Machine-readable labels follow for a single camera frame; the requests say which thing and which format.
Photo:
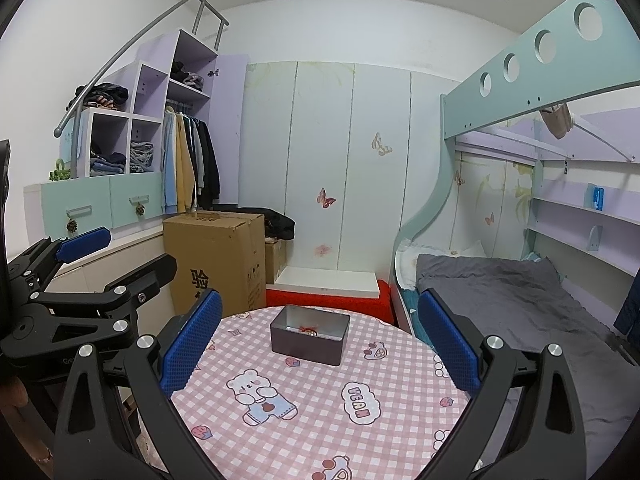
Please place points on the small cardboard box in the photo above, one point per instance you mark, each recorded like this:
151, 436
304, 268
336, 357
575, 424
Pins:
274, 260

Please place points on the folded grey clothes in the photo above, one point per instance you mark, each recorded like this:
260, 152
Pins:
141, 156

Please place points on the grey metal tin box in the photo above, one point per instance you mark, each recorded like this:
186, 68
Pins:
305, 352

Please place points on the brown butterfly sticker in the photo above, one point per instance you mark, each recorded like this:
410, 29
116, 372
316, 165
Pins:
381, 145

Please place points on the large cardboard box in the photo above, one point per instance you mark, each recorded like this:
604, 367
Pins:
210, 250

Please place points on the lavender wall shelf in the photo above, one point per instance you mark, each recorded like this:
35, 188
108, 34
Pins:
580, 220

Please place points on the small butterfly sticker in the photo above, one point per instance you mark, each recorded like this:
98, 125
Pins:
489, 218

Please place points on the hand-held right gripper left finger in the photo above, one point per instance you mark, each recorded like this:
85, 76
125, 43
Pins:
192, 345

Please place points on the teal drawer unit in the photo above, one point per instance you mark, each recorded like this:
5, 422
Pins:
100, 202

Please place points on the small blue box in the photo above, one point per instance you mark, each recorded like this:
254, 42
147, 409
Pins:
597, 197

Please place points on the grey bed blanket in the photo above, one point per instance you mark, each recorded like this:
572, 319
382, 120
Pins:
525, 310

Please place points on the folded clothes in cubby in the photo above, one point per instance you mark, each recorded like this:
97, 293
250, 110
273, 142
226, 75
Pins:
187, 76

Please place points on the yellow hanging garment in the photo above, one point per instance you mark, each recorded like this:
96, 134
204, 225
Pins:
184, 160

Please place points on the white low platform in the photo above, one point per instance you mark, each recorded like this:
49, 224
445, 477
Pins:
325, 280

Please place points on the dark blue garment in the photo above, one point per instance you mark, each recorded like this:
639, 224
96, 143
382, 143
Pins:
629, 310

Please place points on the beige hanging bag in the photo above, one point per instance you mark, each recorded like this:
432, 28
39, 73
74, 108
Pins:
556, 120

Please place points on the white pillow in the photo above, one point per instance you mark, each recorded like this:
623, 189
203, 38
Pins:
440, 265

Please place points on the pink checked tablecloth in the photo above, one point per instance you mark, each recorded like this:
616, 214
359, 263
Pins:
310, 410

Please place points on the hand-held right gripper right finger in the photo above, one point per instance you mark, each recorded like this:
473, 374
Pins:
450, 345

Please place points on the person's left hand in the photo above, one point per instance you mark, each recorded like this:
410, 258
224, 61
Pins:
12, 394

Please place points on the lavender stair cabinet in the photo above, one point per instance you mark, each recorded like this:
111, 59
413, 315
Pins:
150, 90

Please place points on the white wardrobe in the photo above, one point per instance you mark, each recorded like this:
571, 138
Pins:
350, 160

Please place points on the dark clothes on cabinet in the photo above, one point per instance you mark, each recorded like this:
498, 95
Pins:
102, 95

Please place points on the pink butterfly sticker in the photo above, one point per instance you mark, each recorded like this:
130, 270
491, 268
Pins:
326, 197

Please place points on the light blue hanging shirt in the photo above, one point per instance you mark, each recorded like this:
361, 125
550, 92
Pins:
169, 160

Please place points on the black bag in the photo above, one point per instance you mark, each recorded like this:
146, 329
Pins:
272, 222

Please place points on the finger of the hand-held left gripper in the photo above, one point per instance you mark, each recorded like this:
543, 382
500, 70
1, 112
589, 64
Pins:
145, 275
82, 245

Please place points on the folded blue jeans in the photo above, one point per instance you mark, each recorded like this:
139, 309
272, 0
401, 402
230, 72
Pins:
107, 162

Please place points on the teal bunk bed frame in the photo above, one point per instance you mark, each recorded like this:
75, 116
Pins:
500, 90

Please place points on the pink flower sticker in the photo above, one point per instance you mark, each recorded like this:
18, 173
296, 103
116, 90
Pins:
323, 250

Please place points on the grey metal handrail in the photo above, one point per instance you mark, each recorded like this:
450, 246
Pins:
150, 30

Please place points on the black hanging jacket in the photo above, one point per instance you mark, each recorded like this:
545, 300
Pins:
207, 160

